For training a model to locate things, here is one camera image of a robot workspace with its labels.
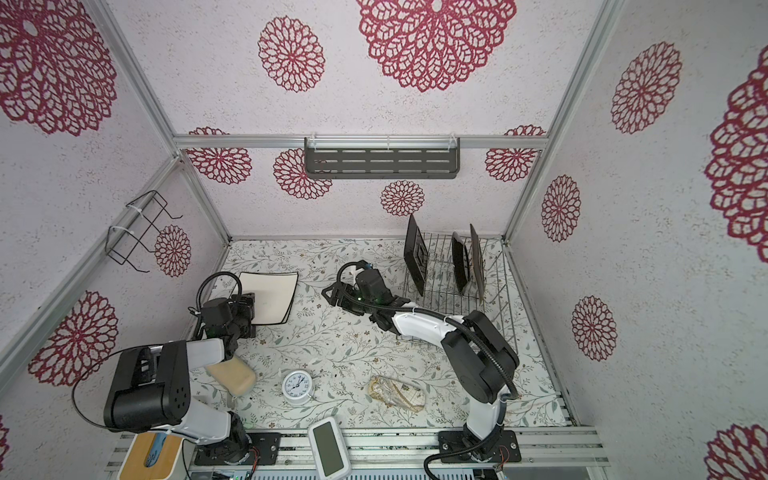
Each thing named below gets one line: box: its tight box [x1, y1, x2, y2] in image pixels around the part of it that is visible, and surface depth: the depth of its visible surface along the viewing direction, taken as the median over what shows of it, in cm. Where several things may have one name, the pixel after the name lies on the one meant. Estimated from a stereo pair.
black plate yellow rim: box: [470, 223, 485, 305], surface depth 99 cm
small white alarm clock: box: [282, 370, 314, 405], surface depth 82 cm
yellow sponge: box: [206, 357, 256, 397], surface depth 83 cm
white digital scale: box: [307, 416, 352, 480], surface depth 72 cm
